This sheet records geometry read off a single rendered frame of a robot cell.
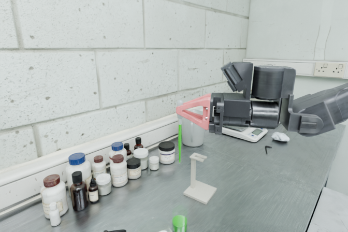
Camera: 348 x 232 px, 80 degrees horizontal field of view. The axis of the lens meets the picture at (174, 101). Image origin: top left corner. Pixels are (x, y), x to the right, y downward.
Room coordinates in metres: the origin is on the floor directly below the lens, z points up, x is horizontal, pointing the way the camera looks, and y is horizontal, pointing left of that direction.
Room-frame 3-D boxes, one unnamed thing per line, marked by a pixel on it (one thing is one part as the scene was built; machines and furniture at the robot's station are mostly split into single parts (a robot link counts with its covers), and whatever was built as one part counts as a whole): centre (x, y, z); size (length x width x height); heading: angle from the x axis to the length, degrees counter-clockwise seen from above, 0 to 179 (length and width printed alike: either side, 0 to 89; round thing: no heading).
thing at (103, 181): (0.59, 0.23, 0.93); 0.05 x 0.05 x 0.05
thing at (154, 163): (0.72, 0.08, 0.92); 0.04 x 0.04 x 0.04
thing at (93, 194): (0.55, 0.25, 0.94); 0.03 x 0.03 x 0.07
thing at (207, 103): (0.44, -0.05, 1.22); 0.09 x 0.07 x 0.07; 78
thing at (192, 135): (0.94, -0.09, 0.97); 0.18 x 0.13 x 0.15; 171
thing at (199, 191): (0.58, -0.09, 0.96); 0.08 x 0.08 x 0.13; 56
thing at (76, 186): (0.52, 0.28, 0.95); 0.04 x 0.04 x 0.11
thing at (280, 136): (0.98, -0.54, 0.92); 0.08 x 0.08 x 0.04; 48
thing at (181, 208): (0.44, -0.01, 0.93); 0.04 x 0.04 x 0.06
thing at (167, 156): (0.78, 0.03, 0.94); 0.07 x 0.07 x 0.07
